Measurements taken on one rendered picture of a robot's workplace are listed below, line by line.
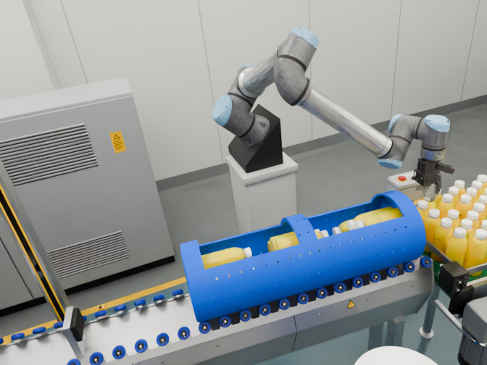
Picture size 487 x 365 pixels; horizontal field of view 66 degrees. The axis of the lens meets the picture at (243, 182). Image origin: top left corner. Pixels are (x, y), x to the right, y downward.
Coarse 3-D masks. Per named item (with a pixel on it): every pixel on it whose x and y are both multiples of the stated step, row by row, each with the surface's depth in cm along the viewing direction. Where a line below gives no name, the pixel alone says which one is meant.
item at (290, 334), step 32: (384, 288) 146; (416, 288) 149; (128, 320) 144; (160, 320) 142; (192, 320) 140; (288, 320) 140; (320, 320) 142; (352, 320) 150; (384, 320) 163; (0, 352) 137; (32, 352) 136; (64, 352) 134; (128, 352) 131; (192, 352) 133; (224, 352) 136; (256, 352) 145; (288, 352) 157
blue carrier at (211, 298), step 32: (384, 192) 150; (288, 224) 149; (320, 224) 156; (384, 224) 134; (416, 224) 135; (192, 256) 125; (256, 256) 126; (288, 256) 127; (320, 256) 128; (352, 256) 131; (384, 256) 134; (416, 256) 140; (192, 288) 121; (224, 288) 123; (256, 288) 125; (288, 288) 129
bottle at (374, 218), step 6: (390, 210) 144; (396, 210) 143; (366, 216) 143; (372, 216) 141; (378, 216) 141; (384, 216) 141; (390, 216) 141; (396, 216) 142; (402, 216) 142; (366, 222) 141; (372, 222) 140; (378, 222) 140
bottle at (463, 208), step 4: (460, 200) 162; (456, 204) 164; (460, 204) 161; (464, 204) 160; (468, 204) 160; (456, 208) 163; (460, 208) 161; (464, 208) 160; (468, 208) 160; (472, 208) 161; (460, 212) 162; (464, 212) 161; (460, 216) 162; (464, 216) 161; (460, 220) 163
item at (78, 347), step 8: (72, 312) 130; (64, 320) 127; (72, 320) 127; (80, 320) 132; (64, 328) 124; (72, 328) 125; (80, 328) 130; (72, 336) 126; (80, 336) 128; (72, 344) 127; (80, 344) 131; (80, 352) 130
